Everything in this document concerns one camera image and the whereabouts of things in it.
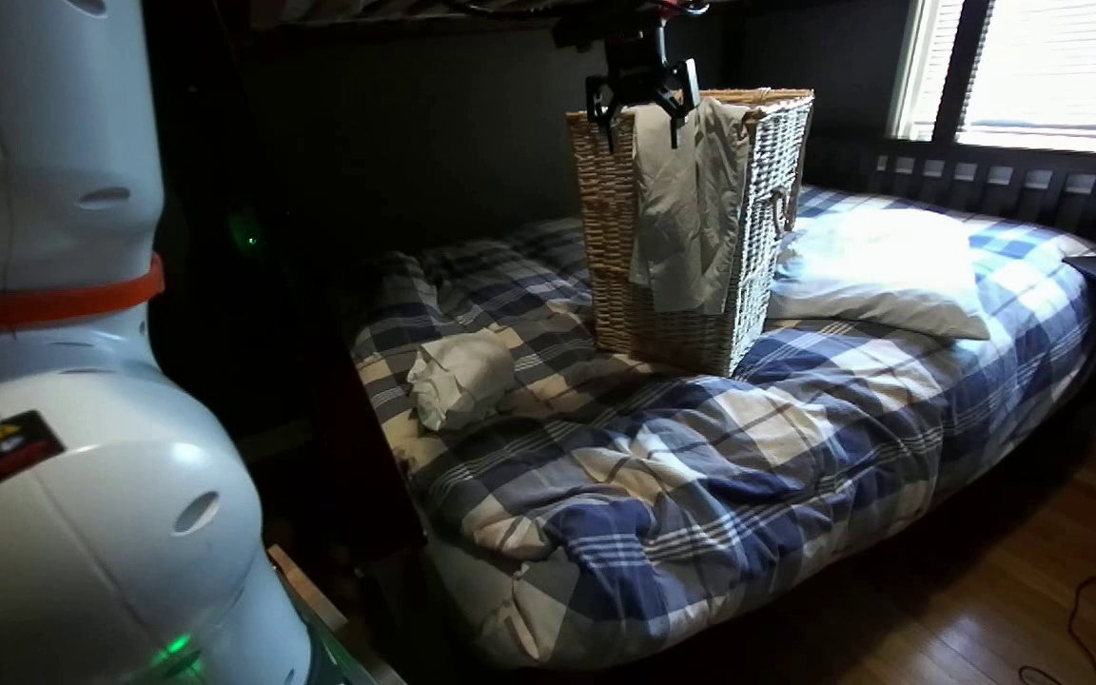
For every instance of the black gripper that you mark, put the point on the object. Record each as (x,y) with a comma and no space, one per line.
(642,74)

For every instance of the white pillowcase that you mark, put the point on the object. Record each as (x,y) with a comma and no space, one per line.
(691,202)

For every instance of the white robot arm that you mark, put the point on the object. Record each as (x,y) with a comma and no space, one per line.
(130,532)

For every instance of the wicker laundry basket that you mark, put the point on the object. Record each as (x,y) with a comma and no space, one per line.
(779,124)

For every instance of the white bed pillow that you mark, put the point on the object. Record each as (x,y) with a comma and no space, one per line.
(879,264)

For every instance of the small white crumpled cloth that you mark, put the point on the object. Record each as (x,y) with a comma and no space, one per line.
(459,380)

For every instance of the window with blinds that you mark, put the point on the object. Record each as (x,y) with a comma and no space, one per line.
(1032,74)

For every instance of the blue plaid comforter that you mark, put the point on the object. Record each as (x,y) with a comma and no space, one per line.
(611,513)

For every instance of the dark wooden headboard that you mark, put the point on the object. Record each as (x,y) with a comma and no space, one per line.
(1021,185)

